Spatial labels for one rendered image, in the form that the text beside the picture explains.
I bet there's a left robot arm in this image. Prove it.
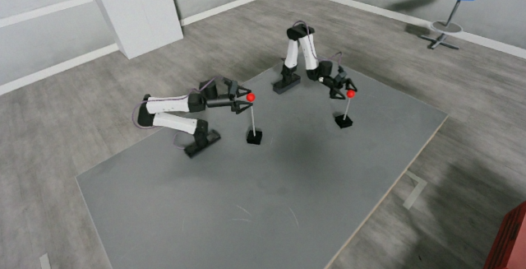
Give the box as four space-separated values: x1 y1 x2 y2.
273 23 333 90

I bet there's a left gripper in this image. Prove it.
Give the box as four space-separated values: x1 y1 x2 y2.
325 68 358 100

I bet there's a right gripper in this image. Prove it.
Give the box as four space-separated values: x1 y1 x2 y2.
218 78 253 114

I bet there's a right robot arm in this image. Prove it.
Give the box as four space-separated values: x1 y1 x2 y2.
137 81 220 157

